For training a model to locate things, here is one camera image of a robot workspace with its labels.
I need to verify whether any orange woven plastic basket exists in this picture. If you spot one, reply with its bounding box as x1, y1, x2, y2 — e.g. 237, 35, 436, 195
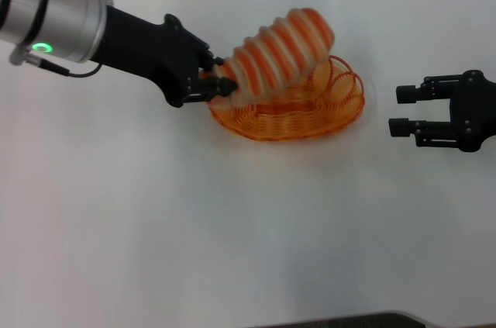
208, 54, 366, 143

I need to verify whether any dark grey robot base edge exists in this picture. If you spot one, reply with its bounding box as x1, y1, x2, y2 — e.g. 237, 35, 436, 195
247, 310, 439, 328

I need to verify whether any orange striped toy bread loaf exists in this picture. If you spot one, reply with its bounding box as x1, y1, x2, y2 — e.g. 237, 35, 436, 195
211, 7, 336, 106

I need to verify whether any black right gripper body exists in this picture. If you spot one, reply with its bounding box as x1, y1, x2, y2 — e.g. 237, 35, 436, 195
449, 70, 496, 154

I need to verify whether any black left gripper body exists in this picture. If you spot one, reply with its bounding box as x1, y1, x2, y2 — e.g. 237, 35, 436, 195
91, 5, 214, 109

